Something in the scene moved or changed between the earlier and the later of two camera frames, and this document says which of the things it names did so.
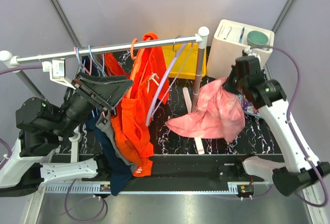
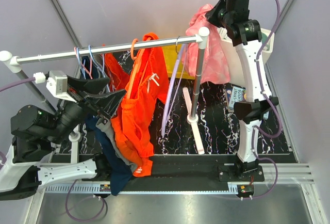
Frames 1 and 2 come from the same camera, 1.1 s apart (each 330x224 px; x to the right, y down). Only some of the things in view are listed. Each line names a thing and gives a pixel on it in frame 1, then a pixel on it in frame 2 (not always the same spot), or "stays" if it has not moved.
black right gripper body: (234, 83) to (218, 16)
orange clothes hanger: (134, 58) stays
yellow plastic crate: (186, 66) stays
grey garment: (105, 123) stays
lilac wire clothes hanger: (164, 77) to (181, 51)
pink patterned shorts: (219, 114) to (215, 67)
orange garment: (149, 87) stays
